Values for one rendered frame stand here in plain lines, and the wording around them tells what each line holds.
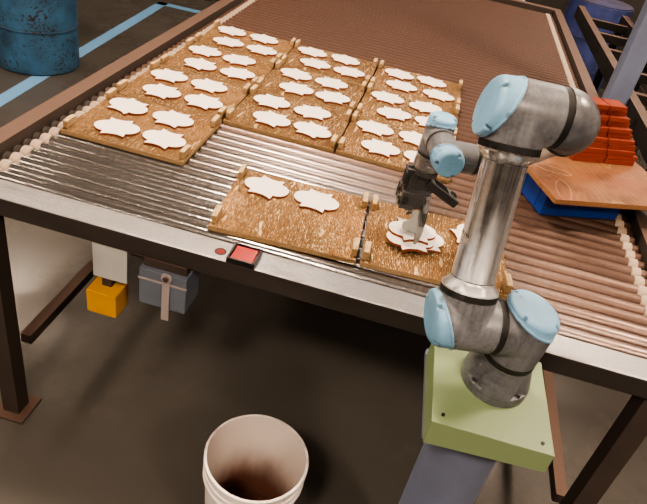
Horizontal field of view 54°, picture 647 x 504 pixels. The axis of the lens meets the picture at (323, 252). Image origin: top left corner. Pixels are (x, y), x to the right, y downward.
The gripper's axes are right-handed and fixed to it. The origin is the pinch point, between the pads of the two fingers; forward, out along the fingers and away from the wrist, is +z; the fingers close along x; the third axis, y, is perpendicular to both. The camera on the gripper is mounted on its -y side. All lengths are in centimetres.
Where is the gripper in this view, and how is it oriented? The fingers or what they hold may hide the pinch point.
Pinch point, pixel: (412, 229)
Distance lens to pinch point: 181.4
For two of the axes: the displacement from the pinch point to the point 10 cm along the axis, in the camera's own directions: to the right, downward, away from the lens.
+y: -9.8, -1.4, -1.5
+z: -2.0, 7.8, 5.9
